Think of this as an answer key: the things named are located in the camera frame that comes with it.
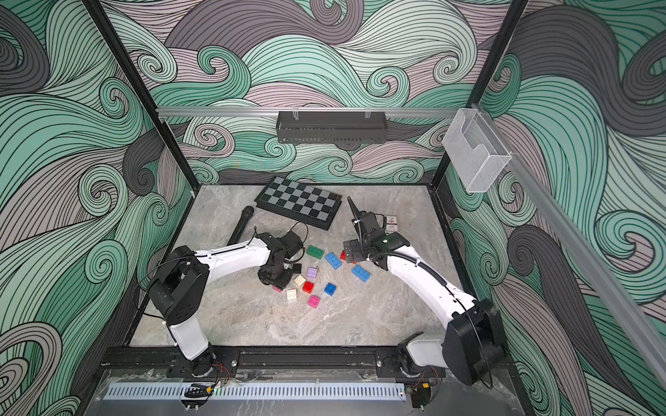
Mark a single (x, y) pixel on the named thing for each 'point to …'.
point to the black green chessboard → (309, 205)
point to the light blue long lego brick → (333, 260)
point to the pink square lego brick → (314, 301)
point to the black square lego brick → (297, 268)
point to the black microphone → (246, 213)
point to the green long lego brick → (315, 252)
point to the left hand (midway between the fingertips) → (281, 281)
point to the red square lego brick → (308, 287)
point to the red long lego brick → (342, 255)
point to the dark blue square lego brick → (329, 289)
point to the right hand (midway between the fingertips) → (366, 247)
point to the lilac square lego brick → (311, 272)
